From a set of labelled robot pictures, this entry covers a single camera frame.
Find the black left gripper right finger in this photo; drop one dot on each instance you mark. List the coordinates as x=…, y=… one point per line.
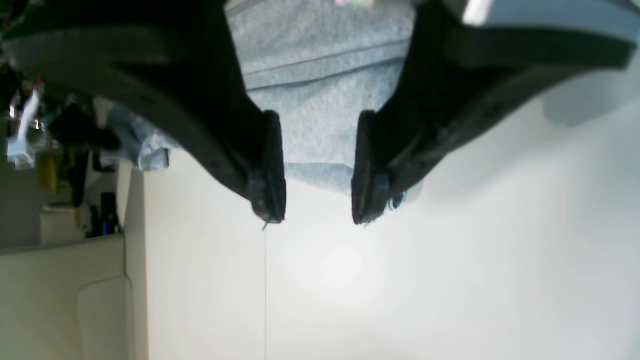
x=469, y=65

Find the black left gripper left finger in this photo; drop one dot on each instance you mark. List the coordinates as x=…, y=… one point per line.
x=172, y=62

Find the grey T-shirt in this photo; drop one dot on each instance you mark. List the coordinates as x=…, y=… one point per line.
x=318, y=64

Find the black and blue tool pile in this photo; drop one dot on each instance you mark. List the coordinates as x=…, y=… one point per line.
x=73, y=126

